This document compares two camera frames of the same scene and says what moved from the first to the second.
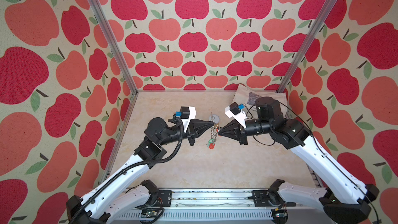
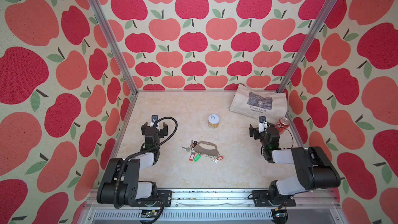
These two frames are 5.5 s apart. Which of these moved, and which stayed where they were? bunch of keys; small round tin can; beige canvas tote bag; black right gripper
Moved: black right gripper; bunch of keys
Stayed: small round tin can; beige canvas tote bag
